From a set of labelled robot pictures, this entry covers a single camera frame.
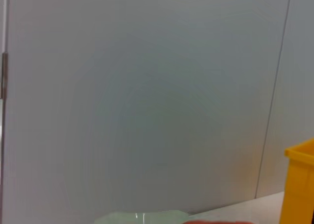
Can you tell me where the orange plush fruit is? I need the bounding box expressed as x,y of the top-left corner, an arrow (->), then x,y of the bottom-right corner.
181,219 -> 256,224

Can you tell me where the pale green wavy fruit plate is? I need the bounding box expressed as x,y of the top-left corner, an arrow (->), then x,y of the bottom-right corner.
94,210 -> 189,224

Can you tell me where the grey metal door hinge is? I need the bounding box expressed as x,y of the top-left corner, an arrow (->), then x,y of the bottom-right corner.
1,52 -> 8,99

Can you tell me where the yellow plastic bin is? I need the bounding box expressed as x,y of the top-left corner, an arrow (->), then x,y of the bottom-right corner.
279,138 -> 314,224

